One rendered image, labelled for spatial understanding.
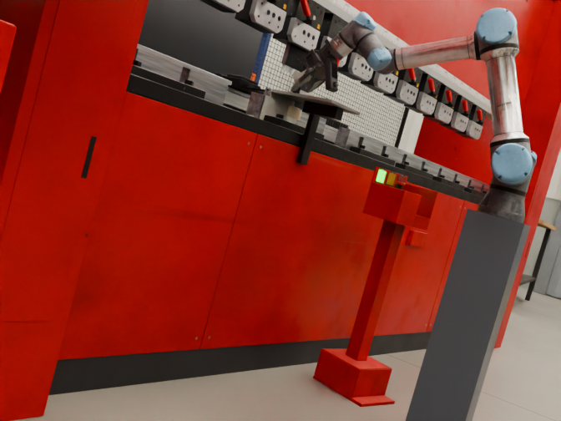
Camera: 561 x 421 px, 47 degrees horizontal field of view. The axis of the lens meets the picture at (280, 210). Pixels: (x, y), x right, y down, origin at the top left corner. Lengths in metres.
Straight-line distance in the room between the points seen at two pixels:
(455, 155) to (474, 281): 2.29
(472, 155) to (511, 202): 2.17
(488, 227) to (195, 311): 0.97
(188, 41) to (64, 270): 1.35
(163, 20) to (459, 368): 1.65
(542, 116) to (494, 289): 2.23
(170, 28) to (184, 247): 1.00
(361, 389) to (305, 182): 0.78
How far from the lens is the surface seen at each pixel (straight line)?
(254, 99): 2.29
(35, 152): 1.51
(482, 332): 2.17
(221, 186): 2.02
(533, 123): 4.25
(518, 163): 2.05
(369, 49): 2.22
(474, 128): 3.70
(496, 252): 2.15
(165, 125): 1.83
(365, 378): 2.46
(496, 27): 2.13
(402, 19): 2.90
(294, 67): 2.40
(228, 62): 2.87
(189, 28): 2.71
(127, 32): 1.60
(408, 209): 2.39
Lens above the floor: 0.75
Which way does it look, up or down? 4 degrees down
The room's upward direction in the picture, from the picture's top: 15 degrees clockwise
